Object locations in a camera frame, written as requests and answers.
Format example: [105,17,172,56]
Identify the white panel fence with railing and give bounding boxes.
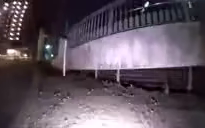
[51,0,205,95]

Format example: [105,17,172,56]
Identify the tall concrete column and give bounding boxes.
[36,27,48,63]

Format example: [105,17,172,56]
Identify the low lit building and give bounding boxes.
[0,46,33,62]

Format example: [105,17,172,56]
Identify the grey asphalt road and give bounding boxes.
[0,60,41,128]

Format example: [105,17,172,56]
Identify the lit high-rise building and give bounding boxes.
[0,0,32,44]

